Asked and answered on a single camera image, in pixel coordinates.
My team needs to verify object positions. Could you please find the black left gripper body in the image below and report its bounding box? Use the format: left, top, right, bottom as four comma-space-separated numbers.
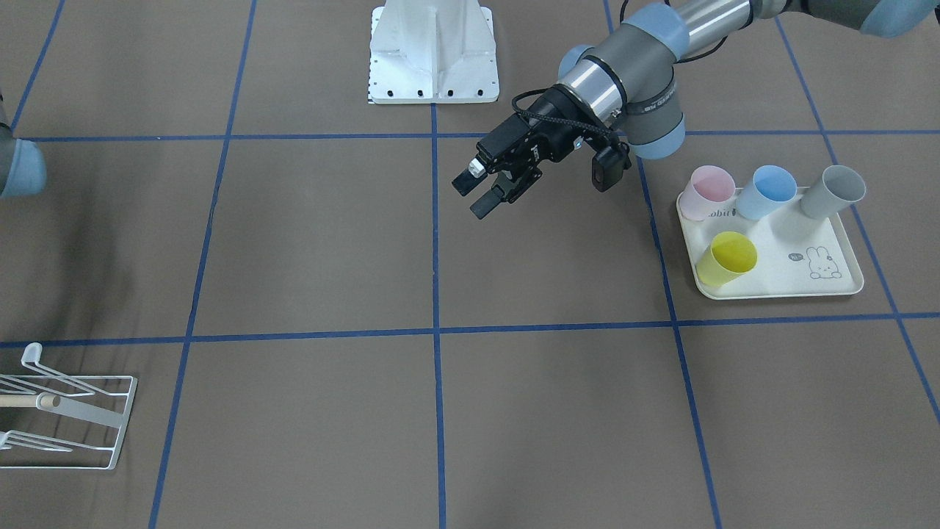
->
476, 87, 610, 204

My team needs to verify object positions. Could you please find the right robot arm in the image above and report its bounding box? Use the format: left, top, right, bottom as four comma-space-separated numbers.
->
1, 95, 47, 200

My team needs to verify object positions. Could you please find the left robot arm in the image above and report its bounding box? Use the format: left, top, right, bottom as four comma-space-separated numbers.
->
452, 1, 938, 218

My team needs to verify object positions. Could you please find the pink plastic cup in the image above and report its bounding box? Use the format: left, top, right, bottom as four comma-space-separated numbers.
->
678, 165, 737, 221

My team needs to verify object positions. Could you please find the yellow plastic cup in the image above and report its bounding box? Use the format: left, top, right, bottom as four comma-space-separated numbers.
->
695, 231, 759, 287

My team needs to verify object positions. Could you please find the blue plastic cup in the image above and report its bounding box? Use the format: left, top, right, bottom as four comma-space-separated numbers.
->
735, 165, 797, 221

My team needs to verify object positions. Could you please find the grey plastic cup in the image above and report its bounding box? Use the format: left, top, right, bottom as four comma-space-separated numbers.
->
799, 165, 867, 220

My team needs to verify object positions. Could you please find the cream serving tray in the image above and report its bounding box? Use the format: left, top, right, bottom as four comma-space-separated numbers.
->
679, 187, 865, 301

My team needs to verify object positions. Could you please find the black camera cable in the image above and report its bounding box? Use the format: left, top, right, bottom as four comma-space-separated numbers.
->
511, 90, 625, 148

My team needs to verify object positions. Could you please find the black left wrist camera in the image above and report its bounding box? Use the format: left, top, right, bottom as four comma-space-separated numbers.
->
591, 142, 632, 193

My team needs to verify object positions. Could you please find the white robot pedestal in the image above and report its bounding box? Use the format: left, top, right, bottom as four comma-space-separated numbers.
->
367, 1, 500, 105

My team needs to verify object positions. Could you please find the white wire cup rack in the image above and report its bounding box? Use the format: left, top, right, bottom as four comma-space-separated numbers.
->
2, 342, 139, 472

